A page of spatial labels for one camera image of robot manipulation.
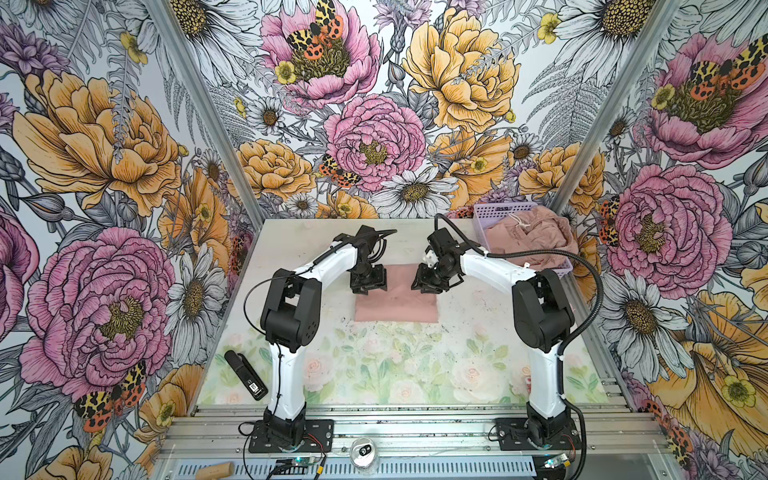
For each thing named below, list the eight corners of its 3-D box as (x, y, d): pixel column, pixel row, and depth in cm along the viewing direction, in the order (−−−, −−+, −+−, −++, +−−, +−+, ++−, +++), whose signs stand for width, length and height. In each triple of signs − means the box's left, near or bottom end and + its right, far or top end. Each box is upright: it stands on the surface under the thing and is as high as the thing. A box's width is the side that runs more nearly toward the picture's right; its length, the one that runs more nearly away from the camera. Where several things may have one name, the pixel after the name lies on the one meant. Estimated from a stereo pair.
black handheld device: (230, 360, 88) (223, 353, 84) (240, 352, 89) (234, 345, 86) (259, 403, 81) (253, 398, 77) (270, 393, 82) (265, 388, 78)
